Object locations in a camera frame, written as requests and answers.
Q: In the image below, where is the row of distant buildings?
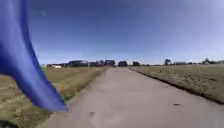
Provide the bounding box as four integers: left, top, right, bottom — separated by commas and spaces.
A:
163, 57, 224, 66

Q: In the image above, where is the row of dark trees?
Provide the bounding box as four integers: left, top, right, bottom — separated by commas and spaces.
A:
46, 59, 151, 69

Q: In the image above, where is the dry grass field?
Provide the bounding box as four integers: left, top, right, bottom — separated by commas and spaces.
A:
129, 63, 224, 105

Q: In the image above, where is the blue cloth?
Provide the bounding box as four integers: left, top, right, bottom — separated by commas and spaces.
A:
0, 0, 70, 113

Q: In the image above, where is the grey concrete path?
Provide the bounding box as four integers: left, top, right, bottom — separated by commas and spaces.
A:
35, 66, 224, 128

